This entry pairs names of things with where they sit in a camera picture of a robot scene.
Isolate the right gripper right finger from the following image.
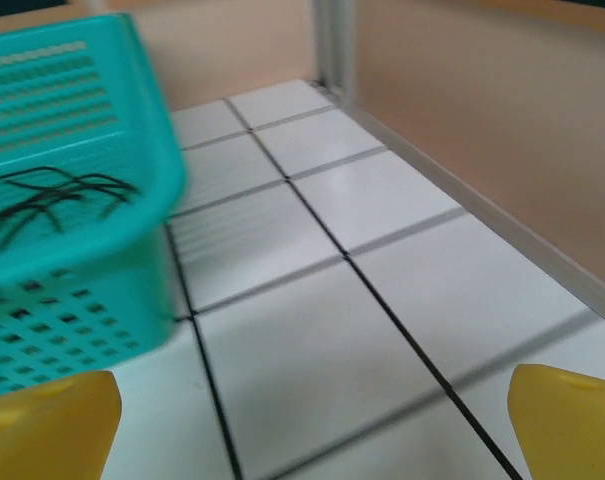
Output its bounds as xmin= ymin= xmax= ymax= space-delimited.
xmin=506 ymin=363 xmax=605 ymax=480

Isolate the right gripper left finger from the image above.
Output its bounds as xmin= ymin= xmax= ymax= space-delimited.
xmin=0 ymin=370 xmax=123 ymax=480

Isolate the black cable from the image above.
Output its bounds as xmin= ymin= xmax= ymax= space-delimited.
xmin=0 ymin=166 xmax=143 ymax=221
xmin=0 ymin=184 xmax=133 ymax=251

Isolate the teal plastic basket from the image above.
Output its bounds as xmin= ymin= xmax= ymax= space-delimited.
xmin=0 ymin=13 xmax=191 ymax=401

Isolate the aluminium side rail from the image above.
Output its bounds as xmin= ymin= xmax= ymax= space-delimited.
xmin=314 ymin=82 xmax=605 ymax=331

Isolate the aluminium corner post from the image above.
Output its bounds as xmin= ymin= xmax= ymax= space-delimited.
xmin=309 ymin=0 xmax=358 ymax=104

